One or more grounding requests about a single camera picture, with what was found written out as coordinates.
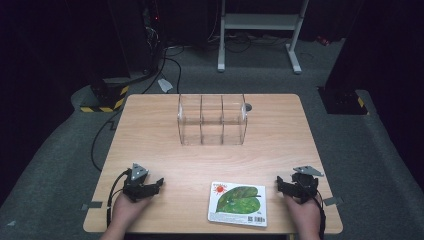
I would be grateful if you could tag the small red object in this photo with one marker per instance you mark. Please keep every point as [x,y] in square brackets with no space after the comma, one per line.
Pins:
[323,40]

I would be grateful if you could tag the white metal stand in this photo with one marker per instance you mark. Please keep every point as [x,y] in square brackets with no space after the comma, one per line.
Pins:
[260,25]

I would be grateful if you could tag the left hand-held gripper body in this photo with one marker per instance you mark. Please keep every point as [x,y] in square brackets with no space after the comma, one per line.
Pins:
[135,186]

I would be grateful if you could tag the person's right hand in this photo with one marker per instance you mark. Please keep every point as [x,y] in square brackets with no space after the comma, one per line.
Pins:
[304,215]

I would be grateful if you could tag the black yellow striped stand base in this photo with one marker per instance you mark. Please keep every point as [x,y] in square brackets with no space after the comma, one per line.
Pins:
[105,98]

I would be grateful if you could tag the person's left hand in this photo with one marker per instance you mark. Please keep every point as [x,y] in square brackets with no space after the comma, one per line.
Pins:
[128,208]

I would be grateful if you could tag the dark equipment rack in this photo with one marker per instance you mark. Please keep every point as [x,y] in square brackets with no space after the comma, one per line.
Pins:
[146,33]

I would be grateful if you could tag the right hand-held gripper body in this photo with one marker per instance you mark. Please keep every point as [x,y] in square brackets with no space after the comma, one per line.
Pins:
[305,185]

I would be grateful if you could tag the green leaf picture book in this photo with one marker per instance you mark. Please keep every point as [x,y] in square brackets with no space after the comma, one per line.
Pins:
[238,204]

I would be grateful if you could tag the grey tape piece on floor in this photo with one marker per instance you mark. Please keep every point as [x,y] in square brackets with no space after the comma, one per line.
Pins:
[165,85]

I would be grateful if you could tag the grey tape strip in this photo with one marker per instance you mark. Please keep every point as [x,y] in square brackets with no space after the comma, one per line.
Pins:
[92,205]
[332,201]

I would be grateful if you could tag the clear acrylic divided rack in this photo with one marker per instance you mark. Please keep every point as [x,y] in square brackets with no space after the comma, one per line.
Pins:
[212,120]

